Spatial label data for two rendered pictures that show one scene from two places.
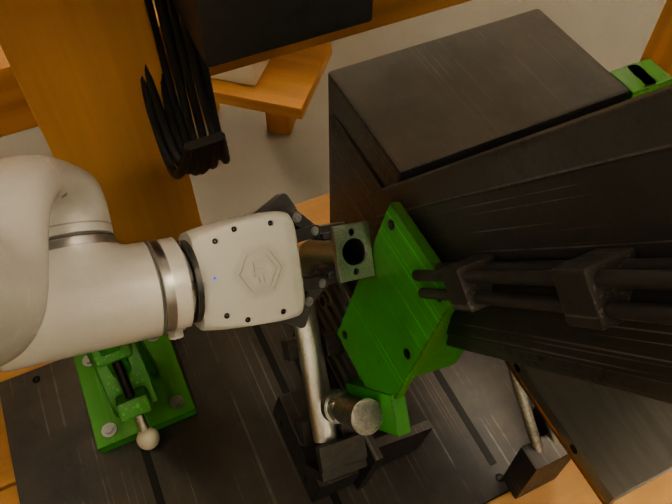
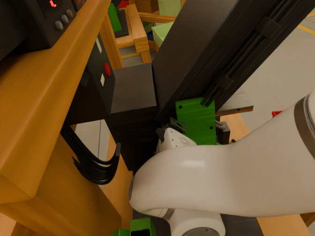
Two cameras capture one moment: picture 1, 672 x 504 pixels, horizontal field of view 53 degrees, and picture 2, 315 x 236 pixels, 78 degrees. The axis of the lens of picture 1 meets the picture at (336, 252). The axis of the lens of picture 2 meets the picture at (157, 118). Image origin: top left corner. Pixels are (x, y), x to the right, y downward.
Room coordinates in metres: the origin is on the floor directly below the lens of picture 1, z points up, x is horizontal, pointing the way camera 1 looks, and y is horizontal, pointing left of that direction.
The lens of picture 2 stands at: (0.25, 0.36, 1.63)
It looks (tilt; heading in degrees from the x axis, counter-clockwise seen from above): 42 degrees down; 299
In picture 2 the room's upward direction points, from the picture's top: 12 degrees counter-clockwise
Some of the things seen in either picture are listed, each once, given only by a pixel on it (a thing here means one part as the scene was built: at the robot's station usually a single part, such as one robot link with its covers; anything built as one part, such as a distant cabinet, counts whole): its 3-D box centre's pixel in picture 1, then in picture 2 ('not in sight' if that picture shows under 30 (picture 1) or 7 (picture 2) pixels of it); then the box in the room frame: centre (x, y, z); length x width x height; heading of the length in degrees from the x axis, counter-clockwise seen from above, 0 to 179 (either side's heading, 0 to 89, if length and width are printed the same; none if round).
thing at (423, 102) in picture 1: (455, 181); (139, 117); (0.62, -0.16, 1.07); 0.30 x 0.18 x 0.34; 115
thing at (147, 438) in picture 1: (142, 424); not in sight; (0.32, 0.24, 0.96); 0.06 x 0.03 x 0.06; 25
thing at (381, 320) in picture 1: (418, 305); (194, 122); (0.36, -0.08, 1.17); 0.13 x 0.12 x 0.20; 115
